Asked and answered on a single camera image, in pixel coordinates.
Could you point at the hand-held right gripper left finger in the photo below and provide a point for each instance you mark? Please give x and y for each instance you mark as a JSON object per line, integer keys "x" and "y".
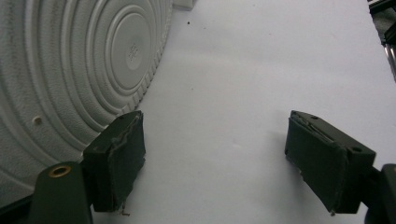
{"x": 121, "y": 168}

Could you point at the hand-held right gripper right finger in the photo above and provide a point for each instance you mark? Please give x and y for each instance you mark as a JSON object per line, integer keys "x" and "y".
{"x": 320, "y": 165}

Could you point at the metal stand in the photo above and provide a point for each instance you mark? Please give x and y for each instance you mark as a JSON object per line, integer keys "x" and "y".
{"x": 386, "y": 28}

